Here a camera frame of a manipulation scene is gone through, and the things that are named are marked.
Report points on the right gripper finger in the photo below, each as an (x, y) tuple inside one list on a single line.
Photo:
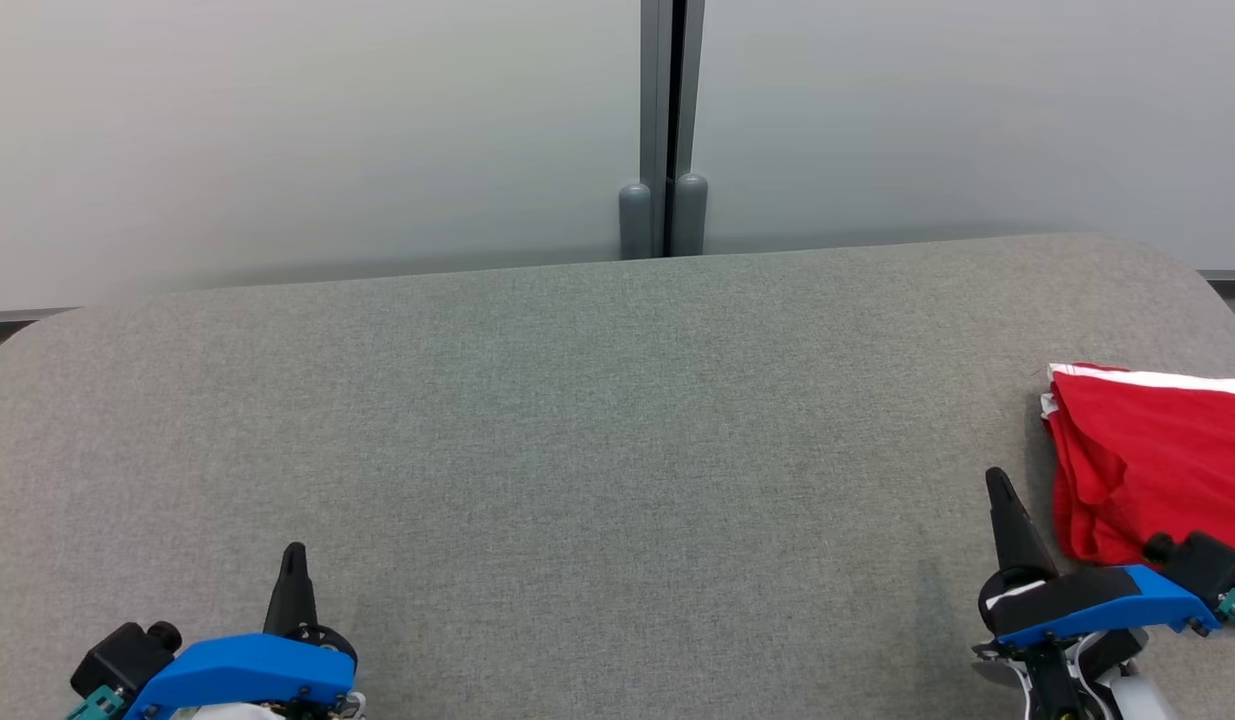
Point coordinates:
[(1012, 535)]

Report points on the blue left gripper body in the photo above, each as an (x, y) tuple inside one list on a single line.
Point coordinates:
[(247, 670)]

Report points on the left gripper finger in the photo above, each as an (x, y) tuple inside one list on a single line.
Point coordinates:
[(292, 600)]

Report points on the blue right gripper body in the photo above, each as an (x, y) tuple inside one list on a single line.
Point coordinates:
[(1097, 600)]

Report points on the red shirt with white stripes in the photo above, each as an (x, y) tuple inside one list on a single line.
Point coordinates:
[(1157, 470)]

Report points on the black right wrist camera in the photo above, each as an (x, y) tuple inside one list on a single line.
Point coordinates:
[(1202, 565)]

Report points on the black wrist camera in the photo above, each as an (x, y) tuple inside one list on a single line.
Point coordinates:
[(117, 660), (1202, 565)]

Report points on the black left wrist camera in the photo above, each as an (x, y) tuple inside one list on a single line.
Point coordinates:
[(117, 660)]

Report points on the grey partition wall post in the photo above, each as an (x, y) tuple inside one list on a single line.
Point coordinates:
[(655, 100)]

